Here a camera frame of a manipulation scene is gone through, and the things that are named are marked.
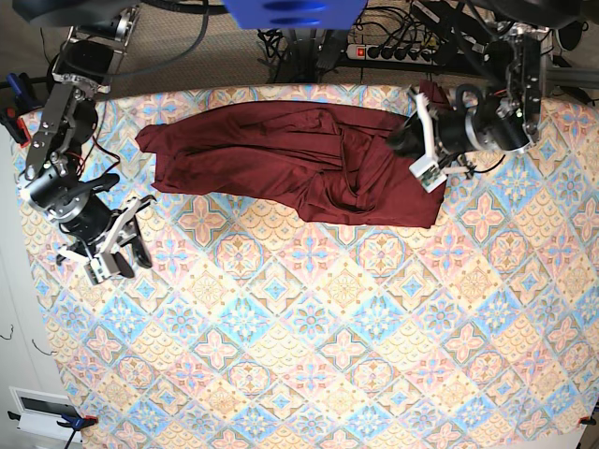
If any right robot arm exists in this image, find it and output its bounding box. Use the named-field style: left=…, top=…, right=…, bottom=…
left=18, top=6, right=155, bottom=285

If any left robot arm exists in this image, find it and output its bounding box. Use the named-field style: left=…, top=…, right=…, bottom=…
left=387, top=16, right=550, bottom=193

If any patterned colourful tablecloth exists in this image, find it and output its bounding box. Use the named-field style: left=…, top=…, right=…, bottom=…
left=20, top=99, right=598, bottom=448

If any clamp upper left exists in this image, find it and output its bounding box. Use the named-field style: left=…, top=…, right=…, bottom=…
left=1, top=72, right=36, bottom=148

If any blue plastic mount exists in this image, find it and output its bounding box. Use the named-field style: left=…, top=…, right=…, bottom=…
left=223, top=0, right=367, bottom=30

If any white power strip red switch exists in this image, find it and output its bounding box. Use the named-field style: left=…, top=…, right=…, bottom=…
left=345, top=44, right=435, bottom=65

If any white wall socket box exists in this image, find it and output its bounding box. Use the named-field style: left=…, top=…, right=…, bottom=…
left=8, top=386, right=77, bottom=442

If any blue handled clamp lower left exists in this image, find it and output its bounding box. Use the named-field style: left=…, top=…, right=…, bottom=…
left=7, top=410, right=99, bottom=449

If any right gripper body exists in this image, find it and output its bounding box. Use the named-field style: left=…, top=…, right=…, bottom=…
left=56, top=195, right=155, bottom=285

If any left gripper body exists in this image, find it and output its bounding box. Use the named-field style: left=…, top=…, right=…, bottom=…
left=408, top=84, right=475, bottom=193

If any dark red t-shirt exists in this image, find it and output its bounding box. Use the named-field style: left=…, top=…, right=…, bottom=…
left=136, top=101, right=445, bottom=228

